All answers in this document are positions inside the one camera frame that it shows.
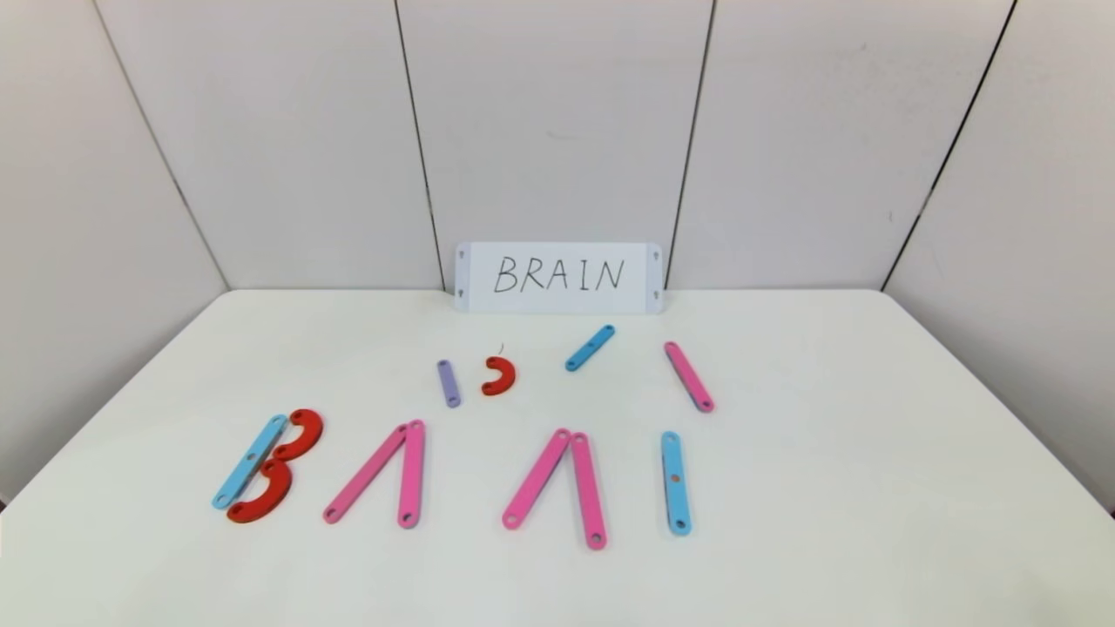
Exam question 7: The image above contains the pink bar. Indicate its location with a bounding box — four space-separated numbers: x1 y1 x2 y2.
397 419 427 530
501 428 572 531
664 340 716 414
571 432 608 551
322 423 409 525

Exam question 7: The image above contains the white BRAIN sign card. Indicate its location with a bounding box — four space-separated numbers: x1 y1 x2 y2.
455 241 665 314

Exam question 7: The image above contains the short blue bar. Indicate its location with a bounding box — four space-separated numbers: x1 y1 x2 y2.
564 324 616 373

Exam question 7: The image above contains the small red arc piece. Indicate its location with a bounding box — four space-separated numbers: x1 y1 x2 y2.
481 356 517 397

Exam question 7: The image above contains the long blue bar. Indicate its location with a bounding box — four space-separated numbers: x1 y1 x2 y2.
660 431 693 537
212 414 289 510

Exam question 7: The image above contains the large red arc piece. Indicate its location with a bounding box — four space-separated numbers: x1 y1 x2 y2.
272 408 324 462
226 459 294 524

